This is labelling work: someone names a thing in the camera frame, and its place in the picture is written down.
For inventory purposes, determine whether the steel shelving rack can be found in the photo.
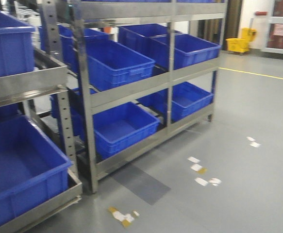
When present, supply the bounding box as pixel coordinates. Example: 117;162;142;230
37;0;226;193

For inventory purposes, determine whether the near steel cart rack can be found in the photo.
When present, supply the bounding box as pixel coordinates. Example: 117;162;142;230
0;48;82;233

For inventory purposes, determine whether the yellow mop bucket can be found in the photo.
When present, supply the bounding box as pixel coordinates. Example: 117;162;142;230
226;28;257;54

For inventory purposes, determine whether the lower blue plastic bin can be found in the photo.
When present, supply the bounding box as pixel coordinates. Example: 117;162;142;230
0;116;72;226

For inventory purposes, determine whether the blue plastic bin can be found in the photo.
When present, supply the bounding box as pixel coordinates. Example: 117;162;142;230
0;116;72;226
0;11;35;77

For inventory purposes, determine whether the blue plastic bin left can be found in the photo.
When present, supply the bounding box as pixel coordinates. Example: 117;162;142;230
0;11;35;77

